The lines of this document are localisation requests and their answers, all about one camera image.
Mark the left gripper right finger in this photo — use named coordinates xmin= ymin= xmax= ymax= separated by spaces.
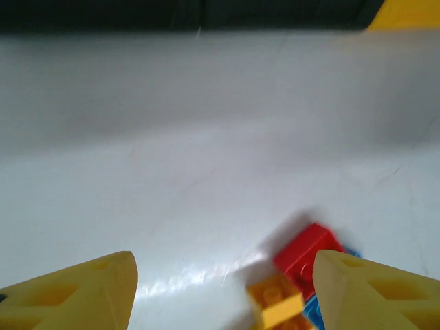
xmin=313 ymin=248 xmax=440 ymax=330

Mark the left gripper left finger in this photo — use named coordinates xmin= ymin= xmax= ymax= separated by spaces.
xmin=0 ymin=250 xmax=140 ymax=330

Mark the blue long lego brick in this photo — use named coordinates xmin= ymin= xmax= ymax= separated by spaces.
xmin=302 ymin=244 xmax=362 ymax=330

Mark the red long lego brick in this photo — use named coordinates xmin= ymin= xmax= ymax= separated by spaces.
xmin=273 ymin=222 xmax=347 ymax=304

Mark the yellow lego brick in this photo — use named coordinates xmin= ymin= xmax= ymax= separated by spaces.
xmin=246 ymin=276 xmax=306 ymax=330

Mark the yellow plastic bin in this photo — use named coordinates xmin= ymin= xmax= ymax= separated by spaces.
xmin=366 ymin=0 xmax=440 ymax=32

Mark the black plastic bin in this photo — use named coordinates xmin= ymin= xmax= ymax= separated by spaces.
xmin=0 ymin=0 xmax=204 ymax=37
xmin=199 ymin=0 xmax=384 ymax=35

